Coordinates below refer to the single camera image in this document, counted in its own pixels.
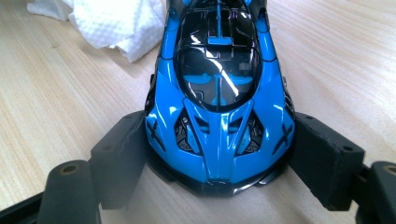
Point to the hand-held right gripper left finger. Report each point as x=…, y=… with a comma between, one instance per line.
x=123, y=161

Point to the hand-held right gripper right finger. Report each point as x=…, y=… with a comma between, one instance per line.
x=327, y=161

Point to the blue toy car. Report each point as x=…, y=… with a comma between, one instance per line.
x=218, y=140

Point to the white wet wipe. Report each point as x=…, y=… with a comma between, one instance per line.
x=109, y=21

